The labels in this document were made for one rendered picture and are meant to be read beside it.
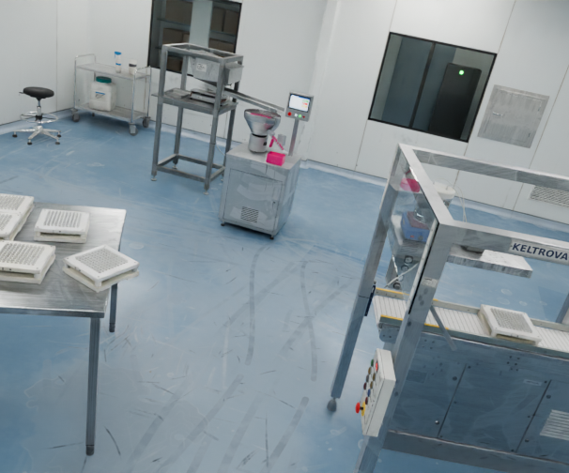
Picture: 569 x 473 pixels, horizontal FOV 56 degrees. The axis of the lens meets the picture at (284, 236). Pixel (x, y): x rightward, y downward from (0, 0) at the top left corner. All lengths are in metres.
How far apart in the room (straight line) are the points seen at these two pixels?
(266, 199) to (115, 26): 4.45
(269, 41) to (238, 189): 3.12
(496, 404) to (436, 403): 0.31
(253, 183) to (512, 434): 3.10
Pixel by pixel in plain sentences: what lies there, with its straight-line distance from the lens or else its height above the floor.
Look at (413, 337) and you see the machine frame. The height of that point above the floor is 1.23.
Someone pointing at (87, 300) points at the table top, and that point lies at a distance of 2.50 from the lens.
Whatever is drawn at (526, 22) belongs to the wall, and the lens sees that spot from 7.60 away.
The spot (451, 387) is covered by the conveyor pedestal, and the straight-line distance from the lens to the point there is 3.06.
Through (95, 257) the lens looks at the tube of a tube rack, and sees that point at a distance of 2.67.
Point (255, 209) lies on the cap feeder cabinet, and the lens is 5.21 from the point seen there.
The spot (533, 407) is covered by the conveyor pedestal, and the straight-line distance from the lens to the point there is 3.26.
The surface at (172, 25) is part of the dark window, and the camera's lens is 8.32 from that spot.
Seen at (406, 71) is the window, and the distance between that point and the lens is 7.56.
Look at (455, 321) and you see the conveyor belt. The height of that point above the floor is 0.85.
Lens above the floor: 2.22
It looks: 24 degrees down
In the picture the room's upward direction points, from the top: 11 degrees clockwise
